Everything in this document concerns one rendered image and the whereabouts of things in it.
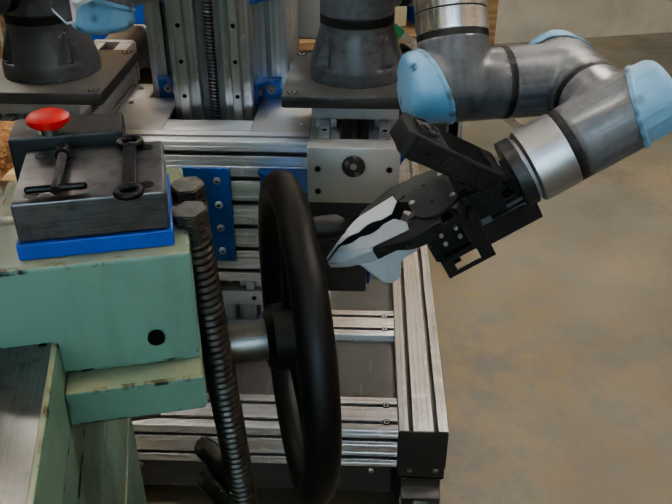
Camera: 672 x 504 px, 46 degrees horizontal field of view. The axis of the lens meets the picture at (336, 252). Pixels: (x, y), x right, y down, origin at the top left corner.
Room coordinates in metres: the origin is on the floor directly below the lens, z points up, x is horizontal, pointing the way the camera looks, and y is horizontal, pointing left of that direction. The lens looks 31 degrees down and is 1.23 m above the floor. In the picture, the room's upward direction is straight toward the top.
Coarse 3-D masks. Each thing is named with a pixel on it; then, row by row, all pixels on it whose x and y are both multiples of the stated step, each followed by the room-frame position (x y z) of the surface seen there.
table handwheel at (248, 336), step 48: (288, 192) 0.55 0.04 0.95; (288, 240) 0.50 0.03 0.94; (288, 288) 0.55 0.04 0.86; (240, 336) 0.54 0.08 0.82; (288, 336) 0.53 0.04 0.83; (288, 384) 0.61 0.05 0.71; (336, 384) 0.43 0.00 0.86; (288, 432) 0.56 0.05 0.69; (336, 432) 0.42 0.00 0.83; (336, 480) 0.42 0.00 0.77
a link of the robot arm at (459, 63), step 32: (416, 0) 0.82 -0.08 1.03; (448, 0) 0.80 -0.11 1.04; (480, 0) 0.80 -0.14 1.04; (416, 32) 0.81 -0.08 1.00; (448, 32) 0.78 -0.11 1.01; (480, 32) 0.79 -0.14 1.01; (416, 64) 0.77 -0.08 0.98; (448, 64) 0.77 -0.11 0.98; (480, 64) 0.77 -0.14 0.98; (512, 64) 0.78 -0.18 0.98; (416, 96) 0.75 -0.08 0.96; (448, 96) 0.75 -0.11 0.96; (480, 96) 0.76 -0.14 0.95; (512, 96) 0.76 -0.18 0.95
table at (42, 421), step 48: (0, 192) 0.65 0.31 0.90; (0, 384) 0.39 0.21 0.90; (48, 384) 0.39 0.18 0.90; (96, 384) 0.42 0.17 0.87; (144, 384) 0.42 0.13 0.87; (192, 384) 0.43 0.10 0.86; (0, 432) 0.34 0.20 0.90; (48, 432) 0.35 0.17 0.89; (0, 480) 0.31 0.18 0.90; (48, 480) 0.33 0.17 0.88
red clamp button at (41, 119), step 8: (32, 112) 0.53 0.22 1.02; (40, 112) 0.53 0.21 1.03; (48, 112) 0.53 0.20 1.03; (56, 112) 0.53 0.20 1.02; (64, 112) 0.53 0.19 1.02; (32, 120) 0.52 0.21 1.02; (40, 120) 0.52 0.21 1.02; (48, 120) 0.52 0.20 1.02; (56, 120) 0.52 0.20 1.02; (64, 120) 0.53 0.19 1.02; (40, 128) 0.52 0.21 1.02; (48, 128) 0.52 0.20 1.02; (56, 128) 0.53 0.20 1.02
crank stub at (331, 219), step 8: (320, 216) 0.67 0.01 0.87; (328, 216) 0.67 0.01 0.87; (336, 216) 0.67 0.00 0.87; (320, 224) 0.66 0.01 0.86; (328, 224) 0.66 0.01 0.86; (336, 224) 0.66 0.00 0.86; (344, 224) 0.67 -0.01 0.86; (320, 232) 0.66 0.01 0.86; (328, 232) 0.66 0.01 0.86; (336, 232) 0.66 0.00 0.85; (344, 232) 0.67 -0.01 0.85; (320, 240) 0.66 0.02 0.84
